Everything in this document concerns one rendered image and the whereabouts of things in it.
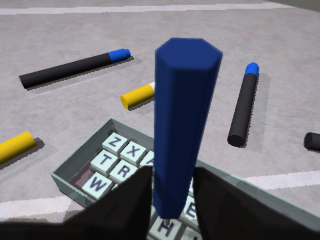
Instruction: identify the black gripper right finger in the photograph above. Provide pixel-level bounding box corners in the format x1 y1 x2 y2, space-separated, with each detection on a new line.
192 167 320 240

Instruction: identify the dark blue stylus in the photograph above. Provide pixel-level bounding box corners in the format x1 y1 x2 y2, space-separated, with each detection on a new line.
153 38 223 226

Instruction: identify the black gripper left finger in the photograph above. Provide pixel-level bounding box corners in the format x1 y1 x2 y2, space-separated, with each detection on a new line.
0 165 153 240

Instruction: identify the white keyboard with letter keys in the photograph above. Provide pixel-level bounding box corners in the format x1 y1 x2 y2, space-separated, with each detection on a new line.
49 116 320 240

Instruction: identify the black pen with blue cap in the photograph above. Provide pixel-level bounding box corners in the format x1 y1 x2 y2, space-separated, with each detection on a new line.
303 132 320 151
19 49 131 89
227 63 259 147

